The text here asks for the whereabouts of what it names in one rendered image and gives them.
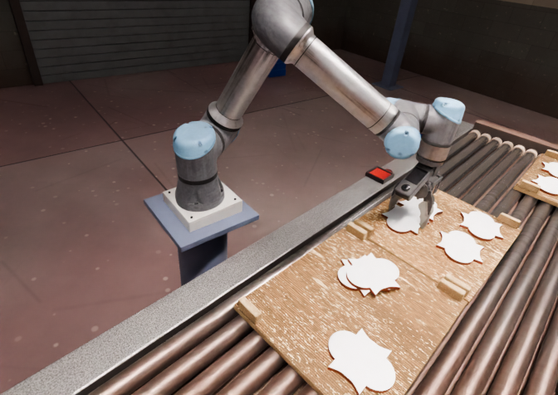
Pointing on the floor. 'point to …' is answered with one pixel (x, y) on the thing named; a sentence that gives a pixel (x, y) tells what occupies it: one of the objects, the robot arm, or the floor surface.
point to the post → (406, 12)
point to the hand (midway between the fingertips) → (404, 218)
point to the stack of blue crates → (278, 69)
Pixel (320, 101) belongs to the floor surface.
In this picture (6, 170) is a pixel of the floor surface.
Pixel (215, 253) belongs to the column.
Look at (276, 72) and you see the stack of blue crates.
